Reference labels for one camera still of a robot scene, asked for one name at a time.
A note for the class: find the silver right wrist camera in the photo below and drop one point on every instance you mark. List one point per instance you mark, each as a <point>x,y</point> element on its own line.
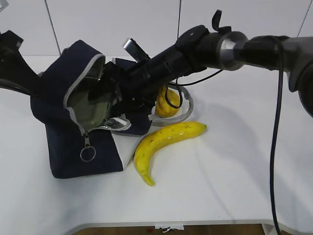
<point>135,51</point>

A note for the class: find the green lid glass container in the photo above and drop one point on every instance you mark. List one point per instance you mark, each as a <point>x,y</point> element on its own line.
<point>90,113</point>

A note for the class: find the navy insulated lunch bag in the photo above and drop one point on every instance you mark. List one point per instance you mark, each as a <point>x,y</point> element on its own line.
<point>73,151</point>

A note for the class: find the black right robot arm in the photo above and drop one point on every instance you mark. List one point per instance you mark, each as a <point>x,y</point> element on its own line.
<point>224,49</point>

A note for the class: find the yellow pear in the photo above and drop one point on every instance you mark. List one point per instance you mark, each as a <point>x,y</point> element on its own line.
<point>163,109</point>

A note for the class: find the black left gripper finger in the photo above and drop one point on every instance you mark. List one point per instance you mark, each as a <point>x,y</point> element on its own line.
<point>15,73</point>

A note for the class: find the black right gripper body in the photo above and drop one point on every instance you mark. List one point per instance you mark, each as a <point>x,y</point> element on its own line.
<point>129,83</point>

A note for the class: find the white tape under table edge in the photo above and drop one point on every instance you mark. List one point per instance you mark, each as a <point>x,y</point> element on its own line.
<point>171,226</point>

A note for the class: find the yellow banana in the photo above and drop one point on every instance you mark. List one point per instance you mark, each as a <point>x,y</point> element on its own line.
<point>159,139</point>

